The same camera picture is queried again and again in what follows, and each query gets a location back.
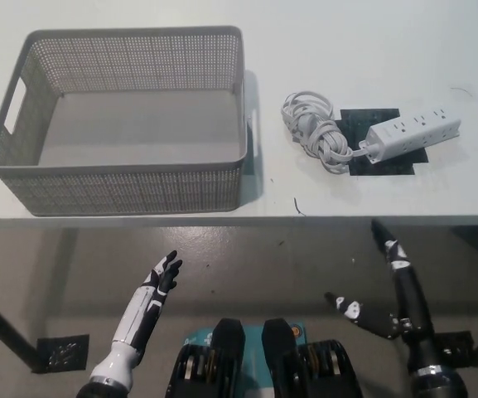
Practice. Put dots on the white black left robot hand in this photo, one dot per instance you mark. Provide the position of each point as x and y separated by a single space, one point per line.
147 307

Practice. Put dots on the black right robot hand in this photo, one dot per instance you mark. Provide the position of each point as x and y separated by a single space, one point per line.
414 311

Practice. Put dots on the black tape patch on table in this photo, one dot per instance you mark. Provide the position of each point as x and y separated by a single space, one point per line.
387 168

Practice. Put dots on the grey perforated plastic basket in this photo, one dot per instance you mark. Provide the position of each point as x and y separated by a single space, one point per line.
139 124

